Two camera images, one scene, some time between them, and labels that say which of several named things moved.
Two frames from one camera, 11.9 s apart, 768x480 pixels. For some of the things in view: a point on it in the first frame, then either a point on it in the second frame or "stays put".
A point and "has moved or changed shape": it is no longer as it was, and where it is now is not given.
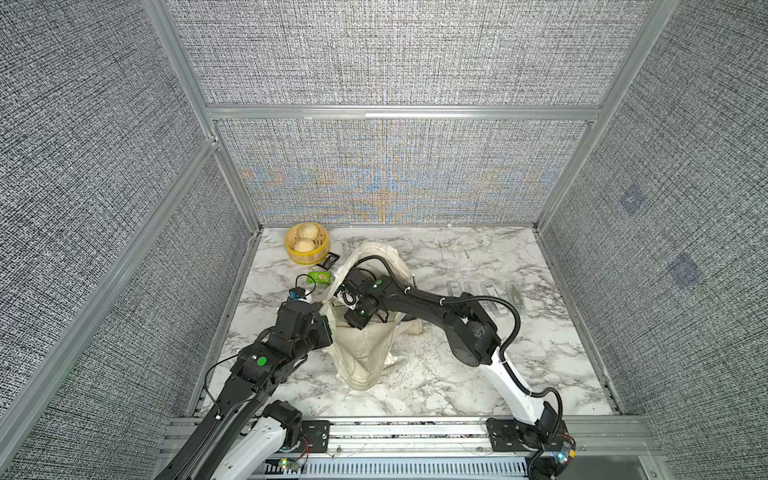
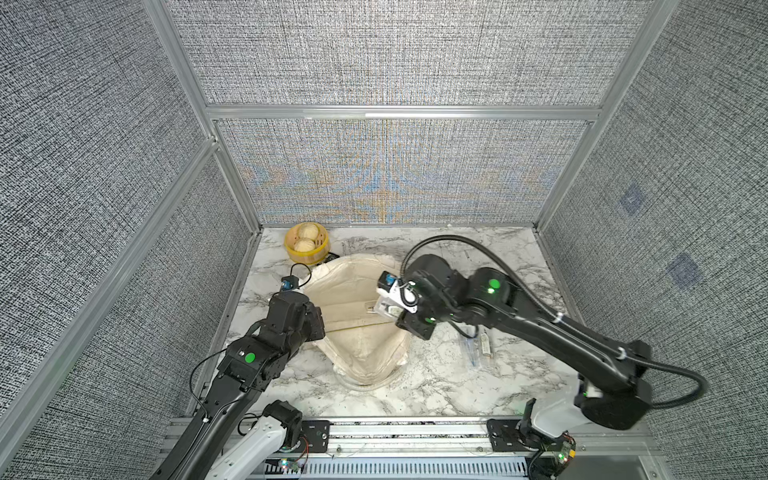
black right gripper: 354,321 to 410,322
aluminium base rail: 434,448 stays put
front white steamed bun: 304,245 stays put
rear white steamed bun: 308,231 stays put
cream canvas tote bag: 363,357 has moved or changed shape
